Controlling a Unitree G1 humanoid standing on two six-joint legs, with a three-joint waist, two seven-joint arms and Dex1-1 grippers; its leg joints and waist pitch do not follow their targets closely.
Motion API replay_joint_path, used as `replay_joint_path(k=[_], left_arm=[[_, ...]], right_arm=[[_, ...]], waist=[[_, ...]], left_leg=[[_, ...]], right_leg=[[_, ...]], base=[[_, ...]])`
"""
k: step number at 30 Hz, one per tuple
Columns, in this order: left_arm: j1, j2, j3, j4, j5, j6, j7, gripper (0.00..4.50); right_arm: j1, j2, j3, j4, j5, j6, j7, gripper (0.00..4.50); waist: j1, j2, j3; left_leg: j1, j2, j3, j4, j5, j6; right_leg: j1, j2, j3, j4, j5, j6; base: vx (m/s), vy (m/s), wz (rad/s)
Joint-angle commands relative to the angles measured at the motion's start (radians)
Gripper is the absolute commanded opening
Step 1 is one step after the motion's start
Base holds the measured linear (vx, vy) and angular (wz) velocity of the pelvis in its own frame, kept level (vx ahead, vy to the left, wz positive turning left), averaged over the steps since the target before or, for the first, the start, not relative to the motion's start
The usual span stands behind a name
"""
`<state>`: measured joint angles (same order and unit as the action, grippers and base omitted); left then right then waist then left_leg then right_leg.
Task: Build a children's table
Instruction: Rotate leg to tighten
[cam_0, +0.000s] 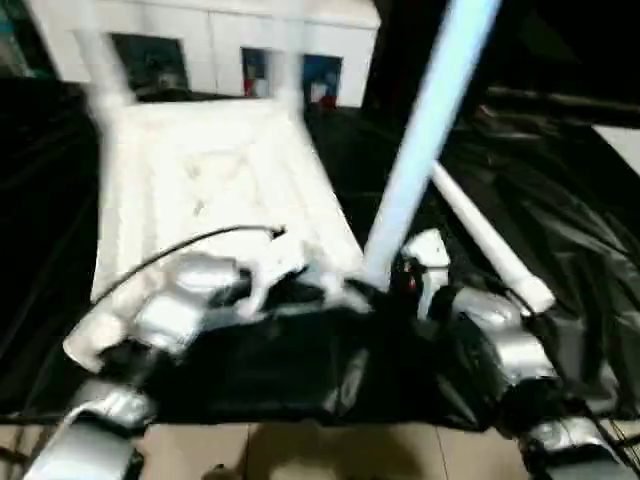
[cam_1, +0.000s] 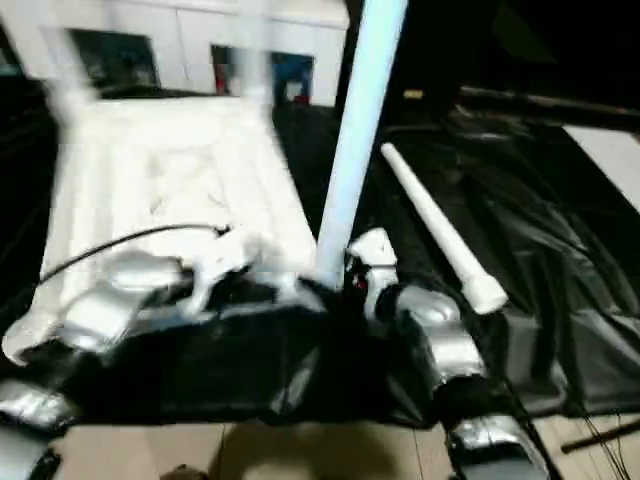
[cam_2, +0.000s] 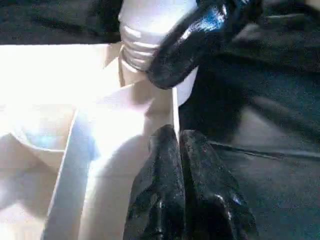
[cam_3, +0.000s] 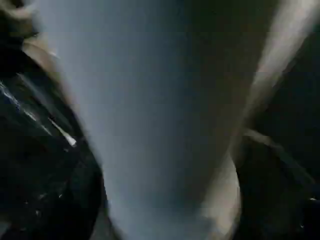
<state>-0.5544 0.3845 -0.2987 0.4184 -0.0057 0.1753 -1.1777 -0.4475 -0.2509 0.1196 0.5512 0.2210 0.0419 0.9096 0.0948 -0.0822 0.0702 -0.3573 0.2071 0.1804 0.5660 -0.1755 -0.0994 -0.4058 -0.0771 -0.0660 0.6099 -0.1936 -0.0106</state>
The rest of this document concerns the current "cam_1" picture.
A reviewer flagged white plastic table top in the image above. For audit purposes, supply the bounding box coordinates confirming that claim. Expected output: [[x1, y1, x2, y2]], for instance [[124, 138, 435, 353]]
[[2, 94, 329, 366]]

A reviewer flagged black table mat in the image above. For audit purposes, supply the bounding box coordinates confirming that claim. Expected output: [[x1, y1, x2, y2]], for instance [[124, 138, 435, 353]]
[[0, 74, 640, 431]]

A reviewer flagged long black bar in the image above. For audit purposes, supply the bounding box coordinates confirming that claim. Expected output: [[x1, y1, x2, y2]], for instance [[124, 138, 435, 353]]
[[459, 85, 640, 119]]

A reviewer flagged white glass-door cabinet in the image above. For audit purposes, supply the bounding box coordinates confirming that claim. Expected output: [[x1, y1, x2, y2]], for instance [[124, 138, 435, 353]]
[[9, 0, 349, 107]]

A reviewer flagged white flat panel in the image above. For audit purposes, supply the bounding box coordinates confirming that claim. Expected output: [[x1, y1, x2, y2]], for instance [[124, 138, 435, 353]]
[[562, 124, 640, 209]]

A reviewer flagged thin black floor rod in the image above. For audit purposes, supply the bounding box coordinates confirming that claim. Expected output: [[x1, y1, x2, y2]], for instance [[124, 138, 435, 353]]
[[559, 417, 640, 454]]

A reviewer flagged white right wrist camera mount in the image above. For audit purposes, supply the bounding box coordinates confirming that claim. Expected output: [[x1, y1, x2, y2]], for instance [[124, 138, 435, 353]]
[[344, 227, 399, 321]]

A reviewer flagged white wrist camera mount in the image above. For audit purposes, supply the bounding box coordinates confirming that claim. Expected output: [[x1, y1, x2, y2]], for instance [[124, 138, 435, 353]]
[[344, 227, 399, 321], [187, 227, 266, 316]]

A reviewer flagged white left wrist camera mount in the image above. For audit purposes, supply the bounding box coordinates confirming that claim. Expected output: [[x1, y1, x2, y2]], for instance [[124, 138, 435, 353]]
[[187, 227, 266, 316]]

